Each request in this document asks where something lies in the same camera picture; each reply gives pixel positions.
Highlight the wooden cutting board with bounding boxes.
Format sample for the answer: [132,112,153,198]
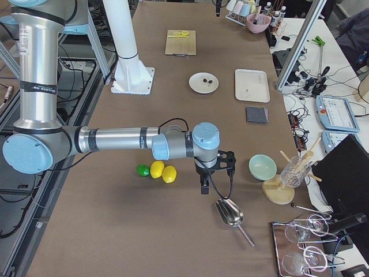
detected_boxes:
[165,29,197,56]

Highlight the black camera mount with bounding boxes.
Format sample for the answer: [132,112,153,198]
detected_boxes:
[213,150,236,171]

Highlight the upper blue teach pendant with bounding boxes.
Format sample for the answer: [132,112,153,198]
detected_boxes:
[315,95,360,133]

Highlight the dark red cherry pair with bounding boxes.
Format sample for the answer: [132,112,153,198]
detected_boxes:
[202,78,213,85]

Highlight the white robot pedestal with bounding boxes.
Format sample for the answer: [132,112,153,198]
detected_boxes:
[103,0,155,95]

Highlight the green lime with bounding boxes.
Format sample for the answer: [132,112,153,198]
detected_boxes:
[136,164,150,177]

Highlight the lower blue teach pendant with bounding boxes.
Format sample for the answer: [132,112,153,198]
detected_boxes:
[321,130,350,154]

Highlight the steel glass rack tray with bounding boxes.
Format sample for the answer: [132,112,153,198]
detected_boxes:
[270,214,346,276]

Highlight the white cup rack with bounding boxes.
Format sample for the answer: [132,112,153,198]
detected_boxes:
[225,0,259,26]

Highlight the whole lemon front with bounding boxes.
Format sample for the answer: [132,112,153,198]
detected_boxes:
[162,166,177,184]

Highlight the upper wine glass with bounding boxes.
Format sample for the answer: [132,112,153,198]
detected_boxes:
[285,214,329,243]

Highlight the wine glass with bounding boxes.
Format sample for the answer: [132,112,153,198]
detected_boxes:
[285,214,329,243]
[282,246,328,276]

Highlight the black monitor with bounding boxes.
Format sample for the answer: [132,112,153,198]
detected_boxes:
[312,134,368,215]

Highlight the cream round plate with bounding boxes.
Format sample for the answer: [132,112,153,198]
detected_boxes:
[189,72,219,94]

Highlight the cream rabbit tray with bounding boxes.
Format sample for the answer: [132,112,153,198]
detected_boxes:
[235,69,270,103]

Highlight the whole lemon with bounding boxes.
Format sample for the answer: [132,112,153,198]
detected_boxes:
[162,166,177,184]
[150,160,165,179]

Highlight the whole lemon rear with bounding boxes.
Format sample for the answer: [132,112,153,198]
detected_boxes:
[150,160,165,179]

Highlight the grey folded cloth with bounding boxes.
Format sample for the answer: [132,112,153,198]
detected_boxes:
[246,106,269,125]

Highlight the yellow plastic knife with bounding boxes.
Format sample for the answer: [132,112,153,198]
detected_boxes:
[167,35,189,38]

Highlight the mint green bowl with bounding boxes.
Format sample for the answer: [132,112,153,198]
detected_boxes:
[248,154,277,181]

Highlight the black camera cable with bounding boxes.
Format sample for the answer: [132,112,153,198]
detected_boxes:
[159,117,235,200]

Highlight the wooden cup stand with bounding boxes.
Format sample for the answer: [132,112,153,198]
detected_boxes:
[262,137,322,205]

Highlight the lower wine glass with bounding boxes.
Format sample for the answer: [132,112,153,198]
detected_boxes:
[282,246,328,276]

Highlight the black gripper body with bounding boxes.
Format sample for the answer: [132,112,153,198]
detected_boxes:
[194,158,216,182]

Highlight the copper wire bottle rack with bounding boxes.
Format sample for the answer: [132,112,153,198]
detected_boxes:
[262,1,286,38]

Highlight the long reacher grabber tool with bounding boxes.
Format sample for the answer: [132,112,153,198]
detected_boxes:
[304,36,330,98]

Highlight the small spoon dark tip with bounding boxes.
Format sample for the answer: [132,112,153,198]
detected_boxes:
[290,202,319,213]

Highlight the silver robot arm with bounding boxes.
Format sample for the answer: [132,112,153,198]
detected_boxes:
[2,1,220,194]

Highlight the steel scoop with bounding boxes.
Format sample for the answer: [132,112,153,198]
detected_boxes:
[215,199,255,248]

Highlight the blue teach pendant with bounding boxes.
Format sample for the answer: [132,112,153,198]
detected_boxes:
[315,95,360,133]
[321,130,350,154]

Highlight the pink bowl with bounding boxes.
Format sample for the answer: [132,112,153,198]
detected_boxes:
[246,13,271,34]

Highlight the clear textured glass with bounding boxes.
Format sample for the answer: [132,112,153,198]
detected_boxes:
[280,156,311,188]

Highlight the aluminium frame post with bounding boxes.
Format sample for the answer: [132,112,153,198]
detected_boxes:
[276,0,326,92]

